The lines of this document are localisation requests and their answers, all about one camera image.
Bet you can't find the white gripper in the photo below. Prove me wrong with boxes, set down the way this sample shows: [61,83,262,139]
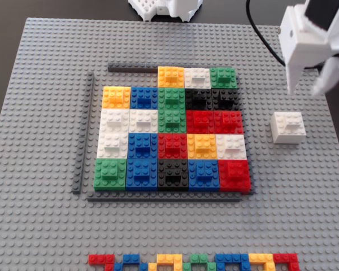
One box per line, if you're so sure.
[279,0,339,97]

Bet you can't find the white lego cube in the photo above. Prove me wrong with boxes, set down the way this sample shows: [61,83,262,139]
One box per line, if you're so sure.
[128,108,159,134]
[99,108,131,134]
[270,111,307,145]
[96,132,129,159]
[215,134,248,161]
[184,67,211,89]

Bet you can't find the black lego cube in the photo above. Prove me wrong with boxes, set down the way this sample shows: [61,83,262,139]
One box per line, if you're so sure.
[157,159,190,193]
[184,88,214,112]
[212,88,242,112]

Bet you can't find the green lego cube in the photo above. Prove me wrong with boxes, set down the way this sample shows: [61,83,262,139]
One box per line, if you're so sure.
[157,109,188,134]
[157,87,186,111]
[93,158,128,192]
[210,67,238,90]

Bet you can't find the red lego cube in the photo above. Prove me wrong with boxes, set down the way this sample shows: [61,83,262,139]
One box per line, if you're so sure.
[214,110,245,136]
[218,160,253,194]
[185,110,216,135]
[157,133,189,160]

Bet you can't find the yellow lego cube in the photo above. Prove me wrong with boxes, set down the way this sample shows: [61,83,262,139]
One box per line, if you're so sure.
[186,133,218,161]
[157,65,185,88]
[101,86,132,110]

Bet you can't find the blue lego cube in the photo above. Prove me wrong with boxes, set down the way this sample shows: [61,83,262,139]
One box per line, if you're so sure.
[129,86,159,111]
[127,132,159,160]
[188,159,221,193]
[125,158,159,193]

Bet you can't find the dark gray lego strip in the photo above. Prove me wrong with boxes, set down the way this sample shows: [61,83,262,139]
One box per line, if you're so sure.
[72,72,95,195]
[107,62,159,74]
[86,191,243,202]

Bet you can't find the red lego brick outline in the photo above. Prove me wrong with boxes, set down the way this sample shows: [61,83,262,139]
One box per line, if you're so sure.
[272,253,301,271]
[88,253,115,271]

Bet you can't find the yellow lego brick outline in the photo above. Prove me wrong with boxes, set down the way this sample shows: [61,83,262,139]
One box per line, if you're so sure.
[147,253,184,271]
[247,253,276,271]

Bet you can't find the blue lego brick outline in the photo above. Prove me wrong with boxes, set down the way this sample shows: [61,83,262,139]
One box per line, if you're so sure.
[215,253,250,271]
[114,253,149,271]

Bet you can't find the green lego brick outline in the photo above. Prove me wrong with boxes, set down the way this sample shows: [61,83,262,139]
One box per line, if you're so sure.
[182,253,217,271]

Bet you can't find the gray lego baseplate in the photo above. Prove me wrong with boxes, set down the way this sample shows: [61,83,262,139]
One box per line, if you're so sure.
[0,17,339,271]

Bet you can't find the black cable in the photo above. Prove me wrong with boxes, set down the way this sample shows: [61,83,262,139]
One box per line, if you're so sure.
[245,0,328,75]

